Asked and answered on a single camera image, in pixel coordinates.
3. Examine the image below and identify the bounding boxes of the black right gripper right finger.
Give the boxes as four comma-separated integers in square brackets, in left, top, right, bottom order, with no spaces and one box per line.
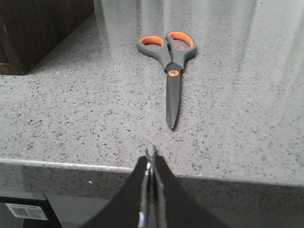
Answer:
[151,147,229,228]

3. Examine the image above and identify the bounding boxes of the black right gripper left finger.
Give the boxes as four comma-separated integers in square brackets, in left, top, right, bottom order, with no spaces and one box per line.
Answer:
[82,150,151,228]

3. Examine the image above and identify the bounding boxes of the grey orange handled scissors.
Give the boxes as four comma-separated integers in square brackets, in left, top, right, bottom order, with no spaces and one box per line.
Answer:
[136,31,197,131]

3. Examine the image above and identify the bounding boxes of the dark wooden drawer cabinet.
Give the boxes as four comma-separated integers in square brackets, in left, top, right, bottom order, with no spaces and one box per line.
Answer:
[0,0,95,75]

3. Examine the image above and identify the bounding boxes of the white QR code label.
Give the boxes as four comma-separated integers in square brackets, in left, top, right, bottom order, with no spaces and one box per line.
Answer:
[5,203,48,220]

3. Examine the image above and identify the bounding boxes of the black appliance under counter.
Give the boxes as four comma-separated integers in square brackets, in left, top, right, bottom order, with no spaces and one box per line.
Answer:
[0,190,62,228]

